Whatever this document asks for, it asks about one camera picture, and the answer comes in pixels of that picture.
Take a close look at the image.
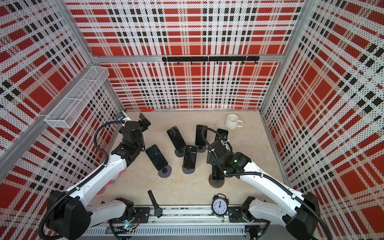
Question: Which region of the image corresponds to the black phone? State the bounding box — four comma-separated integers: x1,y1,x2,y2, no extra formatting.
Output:
145,145,168,171
167,126,186,151
211,165,225,181
215,128,229,143

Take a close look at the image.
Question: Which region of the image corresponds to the purple phone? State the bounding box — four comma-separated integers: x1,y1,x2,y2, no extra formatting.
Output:
183,145,198,169

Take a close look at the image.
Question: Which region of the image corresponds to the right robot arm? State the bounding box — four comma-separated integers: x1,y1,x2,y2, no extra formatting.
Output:
207,141,333,240

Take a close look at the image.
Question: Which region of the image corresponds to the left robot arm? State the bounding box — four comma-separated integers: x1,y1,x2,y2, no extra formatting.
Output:
38,113,151,240

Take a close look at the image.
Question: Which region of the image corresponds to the grey stand back centre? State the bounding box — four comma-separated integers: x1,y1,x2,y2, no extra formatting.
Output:
197,145,207,153

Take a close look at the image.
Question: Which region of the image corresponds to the grey stand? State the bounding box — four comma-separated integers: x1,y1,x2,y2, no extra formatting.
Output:
197,145,207,153
158,165,172,178
175,147,185,158

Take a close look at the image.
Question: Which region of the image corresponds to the green phone back centre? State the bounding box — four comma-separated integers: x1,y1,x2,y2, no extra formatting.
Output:
195,125,208,147

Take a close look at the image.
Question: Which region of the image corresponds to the grey stand back left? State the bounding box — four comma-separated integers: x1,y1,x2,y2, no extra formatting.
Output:
175,147,185,158

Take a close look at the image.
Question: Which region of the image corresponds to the grey stand far left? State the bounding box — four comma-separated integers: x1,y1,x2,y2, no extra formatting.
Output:
158,165,172,178

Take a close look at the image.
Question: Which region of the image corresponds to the white ceramic mug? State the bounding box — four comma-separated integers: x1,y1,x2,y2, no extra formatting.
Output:
225,114,244,130

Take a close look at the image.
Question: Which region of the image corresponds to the black alarm clock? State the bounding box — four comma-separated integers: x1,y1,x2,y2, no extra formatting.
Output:
211,193,229,218

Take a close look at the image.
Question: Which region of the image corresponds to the pink white plush toy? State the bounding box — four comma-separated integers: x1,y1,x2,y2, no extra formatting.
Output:
97,170,125,195

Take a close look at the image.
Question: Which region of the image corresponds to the black wrist watch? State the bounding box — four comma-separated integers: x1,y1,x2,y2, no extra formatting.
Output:
148,190,163,218

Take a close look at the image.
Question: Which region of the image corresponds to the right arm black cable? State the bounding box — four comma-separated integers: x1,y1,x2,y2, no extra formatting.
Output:
200,127,333,240

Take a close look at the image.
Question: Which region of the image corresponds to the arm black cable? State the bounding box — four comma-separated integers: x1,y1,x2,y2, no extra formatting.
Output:
38,120,125,240
200,127,333,240

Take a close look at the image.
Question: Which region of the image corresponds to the white wire mesh basket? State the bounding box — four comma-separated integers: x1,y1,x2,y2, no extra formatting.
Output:
45,66,109,129

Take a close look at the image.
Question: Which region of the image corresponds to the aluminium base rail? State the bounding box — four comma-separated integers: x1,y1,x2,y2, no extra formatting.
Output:
64,204,314,238

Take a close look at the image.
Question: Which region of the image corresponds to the black hook rail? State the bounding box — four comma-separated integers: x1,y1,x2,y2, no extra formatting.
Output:
162,56,260,64

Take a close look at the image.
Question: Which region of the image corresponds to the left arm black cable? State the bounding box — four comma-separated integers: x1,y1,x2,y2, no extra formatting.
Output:
38,120,125,240

